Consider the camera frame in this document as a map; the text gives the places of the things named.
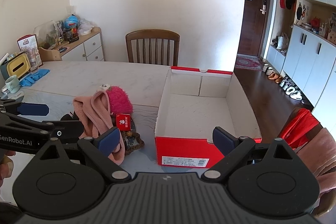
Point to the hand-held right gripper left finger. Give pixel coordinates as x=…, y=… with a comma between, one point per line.
x=109, y=141

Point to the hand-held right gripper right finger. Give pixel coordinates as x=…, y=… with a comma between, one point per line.
x=223, y=140

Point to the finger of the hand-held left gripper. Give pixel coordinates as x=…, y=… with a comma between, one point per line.
x=68, y=129
x=34, y=109

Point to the small red packet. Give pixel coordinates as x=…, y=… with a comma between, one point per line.
x=124, y=122

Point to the pink scarf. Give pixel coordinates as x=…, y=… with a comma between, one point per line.
x=89, y=111

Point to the brown hair scrunchie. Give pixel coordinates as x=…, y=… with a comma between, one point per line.
x=137, y=144

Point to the red shoe box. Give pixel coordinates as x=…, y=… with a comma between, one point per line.
x=183, y=153

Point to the pink plush toy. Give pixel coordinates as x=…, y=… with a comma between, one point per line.
x=119, y=100

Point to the person's left hand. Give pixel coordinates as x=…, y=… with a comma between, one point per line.
x=5, y=166

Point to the pale green mug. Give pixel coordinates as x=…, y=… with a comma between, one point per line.
x=12, y=85

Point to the blue gloves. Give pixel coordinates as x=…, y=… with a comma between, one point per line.
x=34, y=75

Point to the yellow tissue box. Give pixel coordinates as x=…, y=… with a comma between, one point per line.
x=18, y=65

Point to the wooden tray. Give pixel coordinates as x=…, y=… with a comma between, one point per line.
x=50, y=54

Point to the red display stand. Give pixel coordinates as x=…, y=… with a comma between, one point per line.
x=27, y=41

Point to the clear display case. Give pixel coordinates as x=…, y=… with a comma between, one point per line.
x=47, y=35

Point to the red cloth on chair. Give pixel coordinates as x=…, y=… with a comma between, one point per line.
x=299, y=127

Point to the red patterned rug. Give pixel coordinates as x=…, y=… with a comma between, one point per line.
x=248, y=63

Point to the row of shoes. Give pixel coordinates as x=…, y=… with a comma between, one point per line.
x=286, y=88

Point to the dark jar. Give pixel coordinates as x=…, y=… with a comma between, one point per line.
x=70, y=35

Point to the white wooden sideboard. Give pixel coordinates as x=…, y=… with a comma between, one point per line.
x=92, y=43

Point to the blue round toy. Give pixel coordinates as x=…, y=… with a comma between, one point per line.
x=71, y=22

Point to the white plastic bag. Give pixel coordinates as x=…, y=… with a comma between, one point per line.
x=85, y=27

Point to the pink towel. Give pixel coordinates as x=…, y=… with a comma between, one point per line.
x=321, y=158

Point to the white tote bag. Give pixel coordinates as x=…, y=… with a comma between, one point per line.
x=282, y=43

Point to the brown wooden slatted chair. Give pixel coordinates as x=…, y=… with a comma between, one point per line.
x=152, y=35

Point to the white hallway cabinet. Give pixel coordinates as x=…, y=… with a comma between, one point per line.
x=307, y=61

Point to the dark brown door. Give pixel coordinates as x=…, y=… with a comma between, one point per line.
x=252, y=24

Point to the wooden chair with draped cloths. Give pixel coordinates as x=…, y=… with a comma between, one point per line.
x=328, y=203

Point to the red ornament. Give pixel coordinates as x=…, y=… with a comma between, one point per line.
x=315, y=22

